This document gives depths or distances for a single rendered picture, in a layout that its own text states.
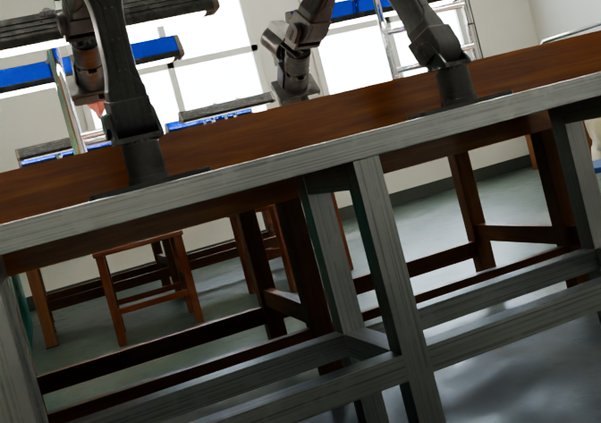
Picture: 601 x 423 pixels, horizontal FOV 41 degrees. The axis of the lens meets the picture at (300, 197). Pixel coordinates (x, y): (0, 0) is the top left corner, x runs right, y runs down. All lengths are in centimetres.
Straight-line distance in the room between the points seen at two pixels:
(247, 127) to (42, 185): 40
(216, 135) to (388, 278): 50
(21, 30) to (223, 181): 84
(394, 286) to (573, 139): 64
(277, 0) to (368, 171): 624
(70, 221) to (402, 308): 51
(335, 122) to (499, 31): 675
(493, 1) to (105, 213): 741
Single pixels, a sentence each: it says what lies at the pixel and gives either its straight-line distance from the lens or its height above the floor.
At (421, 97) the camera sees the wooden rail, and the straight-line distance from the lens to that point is 171.
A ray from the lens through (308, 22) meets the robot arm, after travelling 174.
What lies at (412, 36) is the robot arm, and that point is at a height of 83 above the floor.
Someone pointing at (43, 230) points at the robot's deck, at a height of 65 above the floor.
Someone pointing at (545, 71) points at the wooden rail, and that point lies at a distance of 187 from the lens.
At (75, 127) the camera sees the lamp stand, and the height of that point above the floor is 86.
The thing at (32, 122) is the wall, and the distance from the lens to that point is 690.
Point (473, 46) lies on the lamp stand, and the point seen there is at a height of 84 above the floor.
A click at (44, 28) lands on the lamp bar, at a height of 107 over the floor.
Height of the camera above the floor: 66
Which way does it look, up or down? 3 degrees down
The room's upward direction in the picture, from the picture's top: 15 degrees counter-clockwise
